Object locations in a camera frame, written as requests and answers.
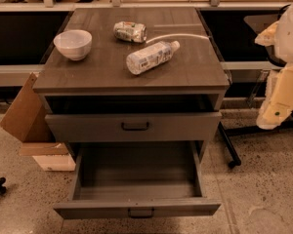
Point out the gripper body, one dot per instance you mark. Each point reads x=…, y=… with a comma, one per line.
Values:
x=291, y=33

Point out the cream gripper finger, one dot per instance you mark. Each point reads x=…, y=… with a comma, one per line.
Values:
x=268, y=36

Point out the grey drawer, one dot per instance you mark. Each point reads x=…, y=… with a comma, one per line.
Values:
x=133, y=127
x=137, y=180

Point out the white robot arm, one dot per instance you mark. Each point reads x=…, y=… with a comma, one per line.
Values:
x=283, y=48

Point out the grey wooden drawer cabinet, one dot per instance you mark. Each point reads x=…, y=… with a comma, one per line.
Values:
x=192, y=81

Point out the black folding chair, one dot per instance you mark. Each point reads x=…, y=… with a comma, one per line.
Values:
x=248, y=78

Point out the clear plastic water bottle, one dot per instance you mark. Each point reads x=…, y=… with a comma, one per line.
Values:
x=151, y=56

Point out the crushed aluminium can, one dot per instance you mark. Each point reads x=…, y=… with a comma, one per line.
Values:
x=130, y=31

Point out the white ceramic bowl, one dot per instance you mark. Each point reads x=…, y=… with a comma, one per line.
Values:
x=74, y=44

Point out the white box on floor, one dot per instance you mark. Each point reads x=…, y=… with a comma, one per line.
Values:
x=55, y=163

